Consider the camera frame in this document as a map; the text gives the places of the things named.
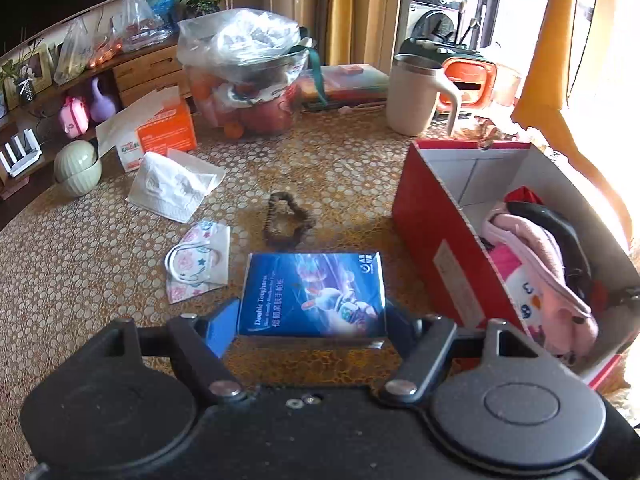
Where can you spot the washing machine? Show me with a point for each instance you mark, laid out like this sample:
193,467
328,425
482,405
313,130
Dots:
446,21

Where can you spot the stack of colourful books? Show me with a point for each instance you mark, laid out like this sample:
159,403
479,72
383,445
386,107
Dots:
345,85

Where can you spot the orange tissue holder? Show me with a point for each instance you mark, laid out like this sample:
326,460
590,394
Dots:
474,78

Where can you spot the cream mug with handle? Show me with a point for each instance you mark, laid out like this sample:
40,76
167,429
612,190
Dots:
413,89

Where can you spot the lace flower tablecloth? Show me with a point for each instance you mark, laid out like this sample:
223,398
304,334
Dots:
87,387

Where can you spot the pink fleece hat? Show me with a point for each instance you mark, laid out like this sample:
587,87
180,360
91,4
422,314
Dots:
529,261

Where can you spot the framed picture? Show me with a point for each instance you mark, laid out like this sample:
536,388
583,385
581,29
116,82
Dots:
26,76

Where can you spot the black cloth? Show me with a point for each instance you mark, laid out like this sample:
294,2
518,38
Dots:
577,269

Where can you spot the purple vase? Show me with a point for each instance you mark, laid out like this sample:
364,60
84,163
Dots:
102,106

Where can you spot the patterned face mask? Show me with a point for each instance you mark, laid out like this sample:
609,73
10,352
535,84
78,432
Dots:
199,263

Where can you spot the white embossed napkin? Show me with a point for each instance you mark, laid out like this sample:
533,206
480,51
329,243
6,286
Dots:
173,185

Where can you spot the yellow curtain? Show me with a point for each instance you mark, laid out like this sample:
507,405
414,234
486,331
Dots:
543,102

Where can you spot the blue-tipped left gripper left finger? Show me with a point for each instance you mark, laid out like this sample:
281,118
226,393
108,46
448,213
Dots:
198,343

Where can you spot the red knitted garment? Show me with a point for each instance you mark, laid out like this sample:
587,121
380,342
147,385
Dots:
524,195

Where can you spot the blue tissue pack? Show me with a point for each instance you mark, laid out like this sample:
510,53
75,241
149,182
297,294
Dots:
334,295

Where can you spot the orange tissue box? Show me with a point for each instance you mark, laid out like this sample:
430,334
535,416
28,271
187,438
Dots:
158,122

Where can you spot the red cardboard box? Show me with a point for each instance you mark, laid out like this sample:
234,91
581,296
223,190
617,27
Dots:
446,190

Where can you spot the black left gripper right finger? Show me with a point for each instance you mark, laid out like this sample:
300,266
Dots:
423,345

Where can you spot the glass jar of fruit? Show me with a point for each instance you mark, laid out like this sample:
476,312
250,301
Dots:
256,99

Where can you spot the clear plastic bag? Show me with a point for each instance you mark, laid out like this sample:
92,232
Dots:
243,45

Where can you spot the pink toy bag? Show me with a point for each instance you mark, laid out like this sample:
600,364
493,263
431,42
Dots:
74,117

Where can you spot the green ribbed bowl stack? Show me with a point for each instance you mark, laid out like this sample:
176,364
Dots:
77,168

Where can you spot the bags of food on sideboard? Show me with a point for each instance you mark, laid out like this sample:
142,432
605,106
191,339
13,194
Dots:
133,28

